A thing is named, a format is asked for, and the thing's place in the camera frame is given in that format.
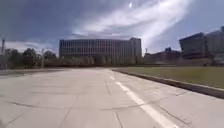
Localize low dark building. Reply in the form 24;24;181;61
143;46;183;65

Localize grass lawn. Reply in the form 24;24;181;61
114;66;224;90

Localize grey concrete slab pavement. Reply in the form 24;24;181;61
0;68;224;128

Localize pole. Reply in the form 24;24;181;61
40;48;45;69

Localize dark tall building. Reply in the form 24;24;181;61
178;25;224;66

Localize row of small trees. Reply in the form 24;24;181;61
56;54;141;67

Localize large wide multi-storey building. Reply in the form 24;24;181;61
58;37;143;66

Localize pale painted line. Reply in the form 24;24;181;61
105;69;181;128

